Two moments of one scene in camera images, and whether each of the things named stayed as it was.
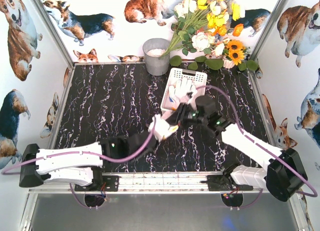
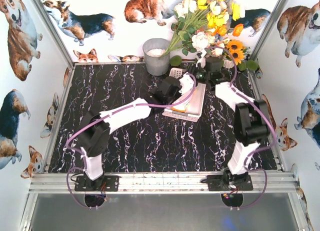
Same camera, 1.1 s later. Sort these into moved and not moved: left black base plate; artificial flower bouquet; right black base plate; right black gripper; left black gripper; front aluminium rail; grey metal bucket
Moved: right black gripper; left black gripper
Not moved: artificial flower bouquet; left black base plate; grey metal bucket; front aluminium rail; right black base plate
